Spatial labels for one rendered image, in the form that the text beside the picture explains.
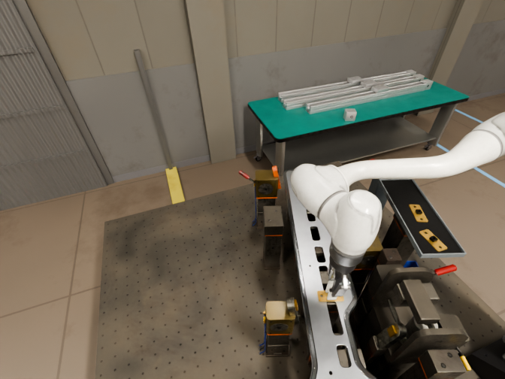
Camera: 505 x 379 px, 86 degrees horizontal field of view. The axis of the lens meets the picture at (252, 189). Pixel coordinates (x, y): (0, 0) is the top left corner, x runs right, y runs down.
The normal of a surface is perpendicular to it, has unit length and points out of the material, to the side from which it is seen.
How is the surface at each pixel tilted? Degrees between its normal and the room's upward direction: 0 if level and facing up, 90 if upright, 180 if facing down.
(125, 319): 0
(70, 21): 90
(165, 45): 90
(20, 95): 90
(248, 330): 0
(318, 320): 0
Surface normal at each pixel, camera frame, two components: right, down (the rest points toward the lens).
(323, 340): -0.03, -0.74
